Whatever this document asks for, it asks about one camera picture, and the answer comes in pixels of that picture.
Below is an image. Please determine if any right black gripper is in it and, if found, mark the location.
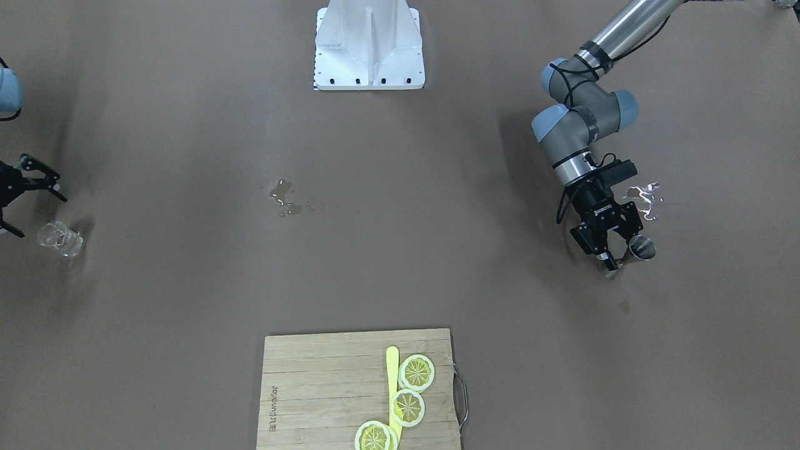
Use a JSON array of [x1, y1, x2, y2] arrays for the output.
[[0, 154, 68, 239]]

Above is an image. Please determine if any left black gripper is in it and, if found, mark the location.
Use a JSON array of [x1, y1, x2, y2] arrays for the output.
[[569, 176, 643, 271]]

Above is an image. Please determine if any steel double jigger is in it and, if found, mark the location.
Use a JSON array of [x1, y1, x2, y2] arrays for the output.
[[602, 234, 658, 280]]

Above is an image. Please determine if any clear glass shaker cup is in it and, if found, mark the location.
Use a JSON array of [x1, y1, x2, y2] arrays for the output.
[[37, 221, 85, 258]]

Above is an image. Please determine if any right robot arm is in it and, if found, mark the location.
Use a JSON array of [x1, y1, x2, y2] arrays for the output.
[[1, 59, 68, 209]]

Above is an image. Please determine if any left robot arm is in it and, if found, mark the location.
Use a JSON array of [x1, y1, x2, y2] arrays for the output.
[[531, 1, 682, 274]]

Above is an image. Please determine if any upper lemon slice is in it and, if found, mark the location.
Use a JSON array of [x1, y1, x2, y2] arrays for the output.
[[398, 354, 436, 393]]

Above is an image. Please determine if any lemon slice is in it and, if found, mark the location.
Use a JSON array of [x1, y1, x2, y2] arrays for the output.
[[398, 354, 436, 393], [389, 389, 426, 428], [352, 421, 398, 450]]

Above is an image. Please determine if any yellow plastic knife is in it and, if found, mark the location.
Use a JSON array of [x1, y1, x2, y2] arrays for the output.
[[385, 346, 403, 449]]

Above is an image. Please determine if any middle lemon slice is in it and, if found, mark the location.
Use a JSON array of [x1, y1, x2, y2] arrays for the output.
[[389, 389, 426, 428]]

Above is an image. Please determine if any lower lemon slice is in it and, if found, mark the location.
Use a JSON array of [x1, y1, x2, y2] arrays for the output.
[[352, 421, 398, 450]]

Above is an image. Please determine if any bamboo cutting board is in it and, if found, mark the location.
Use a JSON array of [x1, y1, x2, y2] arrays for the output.
[[256, 328, 463, 449]]

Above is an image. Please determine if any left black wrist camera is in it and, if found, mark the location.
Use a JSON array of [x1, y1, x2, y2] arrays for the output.
[[595, 159, 638, 189]]

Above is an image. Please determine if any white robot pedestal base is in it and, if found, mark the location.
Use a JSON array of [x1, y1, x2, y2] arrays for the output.
[[312, 1, 426, 91]]

